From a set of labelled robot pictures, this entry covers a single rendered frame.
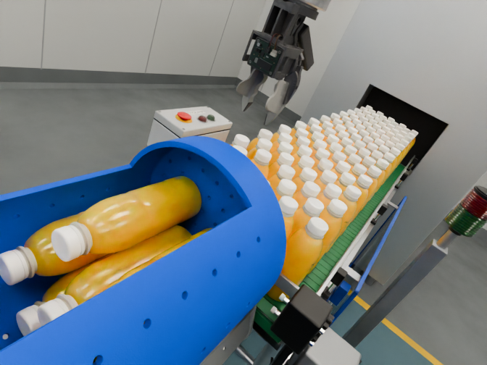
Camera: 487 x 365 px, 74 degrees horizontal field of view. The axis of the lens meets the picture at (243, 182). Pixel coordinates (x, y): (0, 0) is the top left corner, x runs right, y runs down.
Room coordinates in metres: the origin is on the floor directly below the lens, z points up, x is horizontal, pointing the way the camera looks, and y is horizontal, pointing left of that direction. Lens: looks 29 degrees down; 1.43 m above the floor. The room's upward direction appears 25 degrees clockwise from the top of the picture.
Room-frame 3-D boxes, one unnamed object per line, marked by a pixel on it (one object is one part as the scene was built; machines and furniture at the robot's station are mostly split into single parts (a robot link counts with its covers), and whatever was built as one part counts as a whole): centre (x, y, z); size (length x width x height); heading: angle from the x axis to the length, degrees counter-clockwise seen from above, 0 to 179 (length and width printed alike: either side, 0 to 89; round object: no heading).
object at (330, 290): (0.60, -0.29, 0.94); 0.03 x 0.02 x 0.08; 157
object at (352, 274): (0.97, -0.48, 0.70); 0.80 x 0.05 x 0.50; 157
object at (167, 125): (0.79, 0.18, 1.05); 0.20 x 0.10 x 0.10; 157
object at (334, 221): (0.66, -0.22, 0.99); 0.07 x 0.07 x 0.19
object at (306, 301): (0.45, -0.20, 0.95); 0.10 x 0.07 x 0.10; 67
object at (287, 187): (0.65, -0.09, 1.09); 0.04 x 0.04 x 0.02
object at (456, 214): (0.70, -0.49, 1.18); 0.06 x 0.06 x 0.05
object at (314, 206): (0.62, -0.16, 1.09); 0.04 x 0.04 x 0.02
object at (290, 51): (0.61, 0.04, 1.37); 0.09 x 0.08 x 0.12; 157
